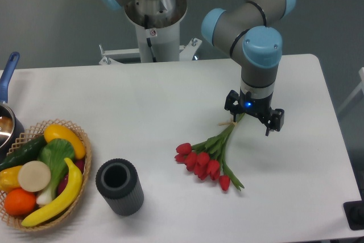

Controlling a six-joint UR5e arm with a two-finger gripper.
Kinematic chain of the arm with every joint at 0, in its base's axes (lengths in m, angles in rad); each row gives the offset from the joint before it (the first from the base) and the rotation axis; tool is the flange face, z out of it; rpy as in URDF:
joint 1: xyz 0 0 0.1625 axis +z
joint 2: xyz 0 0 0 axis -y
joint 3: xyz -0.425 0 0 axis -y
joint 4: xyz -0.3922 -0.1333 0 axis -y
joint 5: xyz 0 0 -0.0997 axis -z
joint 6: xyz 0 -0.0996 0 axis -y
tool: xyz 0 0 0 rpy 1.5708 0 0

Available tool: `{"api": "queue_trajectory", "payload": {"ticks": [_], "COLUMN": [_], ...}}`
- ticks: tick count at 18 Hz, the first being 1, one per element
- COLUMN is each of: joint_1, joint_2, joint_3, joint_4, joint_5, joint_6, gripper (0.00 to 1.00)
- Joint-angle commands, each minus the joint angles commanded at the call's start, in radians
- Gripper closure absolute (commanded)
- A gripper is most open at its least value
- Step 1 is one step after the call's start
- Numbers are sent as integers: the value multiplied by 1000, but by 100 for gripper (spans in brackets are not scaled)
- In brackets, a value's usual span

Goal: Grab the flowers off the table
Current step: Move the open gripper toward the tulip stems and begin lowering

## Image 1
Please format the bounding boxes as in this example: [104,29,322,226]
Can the black device at table edge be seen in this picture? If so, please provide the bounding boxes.
[343,200,363,230]

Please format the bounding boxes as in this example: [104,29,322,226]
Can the red plastic vegetable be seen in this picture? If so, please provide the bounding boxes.
[57,159,85,196]

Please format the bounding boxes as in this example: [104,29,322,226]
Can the orange plastic fruit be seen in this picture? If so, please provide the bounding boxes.
[4,188,36,216]

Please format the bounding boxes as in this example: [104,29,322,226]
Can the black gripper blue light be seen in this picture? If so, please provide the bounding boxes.
[224,90,284,137]

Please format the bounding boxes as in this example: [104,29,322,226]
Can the steel pot blue handle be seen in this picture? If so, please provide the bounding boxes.
[1,52,24,162]

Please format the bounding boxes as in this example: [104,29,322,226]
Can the beige round disc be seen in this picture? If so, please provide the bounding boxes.
[18,160,51,192]

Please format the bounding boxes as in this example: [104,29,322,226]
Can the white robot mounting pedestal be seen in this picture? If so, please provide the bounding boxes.
[100,0,202,65]

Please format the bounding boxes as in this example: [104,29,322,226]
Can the yellow plastic lemon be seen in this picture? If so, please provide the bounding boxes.
[44,123,86,160]

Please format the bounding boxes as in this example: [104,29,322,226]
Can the yellow plastic banana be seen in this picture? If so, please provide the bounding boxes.
[21,158,82,228]

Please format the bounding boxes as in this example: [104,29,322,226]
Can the white frame at right edge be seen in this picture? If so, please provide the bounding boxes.
[337,67,363,119]

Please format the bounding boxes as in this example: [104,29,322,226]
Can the dark grey ribbed vase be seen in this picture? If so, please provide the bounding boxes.
[96,158,144,216]

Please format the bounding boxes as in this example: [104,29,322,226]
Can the green plastic bok choy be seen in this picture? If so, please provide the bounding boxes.
[36,138,75,207]

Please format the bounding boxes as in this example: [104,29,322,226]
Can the woven wicker basket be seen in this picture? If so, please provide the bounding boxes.
[1,119,92,232]

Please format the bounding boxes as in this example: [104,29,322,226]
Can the red tulip bouquet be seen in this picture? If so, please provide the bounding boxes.
[175,114,244,192]

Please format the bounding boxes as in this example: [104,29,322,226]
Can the dark green plastic cucumber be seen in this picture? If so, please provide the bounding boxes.
[1,135,47,171]

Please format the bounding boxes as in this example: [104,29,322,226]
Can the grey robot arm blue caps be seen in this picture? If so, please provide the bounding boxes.
[102,0,296,132]

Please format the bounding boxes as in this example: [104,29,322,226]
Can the yellow plastic bell pepper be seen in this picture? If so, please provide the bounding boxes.
[0,166,22,192]

